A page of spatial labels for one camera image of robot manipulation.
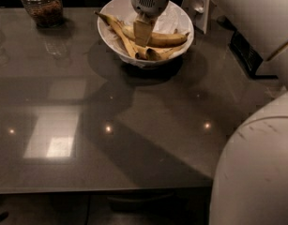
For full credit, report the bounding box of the glass jar with granola left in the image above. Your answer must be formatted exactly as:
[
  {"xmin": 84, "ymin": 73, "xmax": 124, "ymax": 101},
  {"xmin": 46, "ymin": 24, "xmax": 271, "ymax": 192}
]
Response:
[{"xmin": 21, "ymin": 0, "xmax": 64, "ymax": 27}]

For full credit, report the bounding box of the white stand board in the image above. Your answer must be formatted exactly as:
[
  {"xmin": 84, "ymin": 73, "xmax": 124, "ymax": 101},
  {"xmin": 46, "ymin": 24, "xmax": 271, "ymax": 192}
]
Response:
[{"xmin": 181, "ymin": 0, "xmax": 211, "ymax": 34}]

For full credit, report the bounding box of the lower right banana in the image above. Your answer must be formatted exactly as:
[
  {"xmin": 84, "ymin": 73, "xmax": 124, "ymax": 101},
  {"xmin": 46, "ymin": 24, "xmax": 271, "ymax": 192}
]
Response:
[{"xmin": 135, "ymin": 45, "xmax": 183, "ymax": 61}]

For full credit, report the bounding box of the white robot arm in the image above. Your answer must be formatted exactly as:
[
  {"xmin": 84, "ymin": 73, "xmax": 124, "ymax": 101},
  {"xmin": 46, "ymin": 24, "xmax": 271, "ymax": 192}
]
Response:
[{"xmin": 184, "ymin": 0, "xmax": 288, "ymax": 225}]

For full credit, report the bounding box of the long banana at left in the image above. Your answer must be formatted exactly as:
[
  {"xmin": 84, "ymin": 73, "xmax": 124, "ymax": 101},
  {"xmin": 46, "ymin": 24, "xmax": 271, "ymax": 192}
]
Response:
[{"xmin": 95, "ymin": 11, "xmax": 138, "ymax": 58}]

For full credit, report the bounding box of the large front banana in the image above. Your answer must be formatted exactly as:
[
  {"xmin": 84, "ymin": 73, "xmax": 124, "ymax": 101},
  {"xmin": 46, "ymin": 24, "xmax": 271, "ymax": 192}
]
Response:
[{"xmin": 122, "ymin": 25, "xmax": 189, "ymax": 48}]

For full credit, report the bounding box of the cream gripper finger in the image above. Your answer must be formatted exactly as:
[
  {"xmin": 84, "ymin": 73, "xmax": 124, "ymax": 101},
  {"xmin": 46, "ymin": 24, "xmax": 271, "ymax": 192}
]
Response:
[{"xmin": 133, "ymin": 13, "xmax": 156, "ymax": 47}]

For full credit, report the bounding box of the white ceramic bowl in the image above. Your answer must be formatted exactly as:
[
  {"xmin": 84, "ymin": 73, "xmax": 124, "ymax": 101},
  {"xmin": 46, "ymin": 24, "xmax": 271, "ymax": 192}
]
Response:
[{"xmin": 98, "ymin": 0, "xmax": 194, "ymax": 69}]

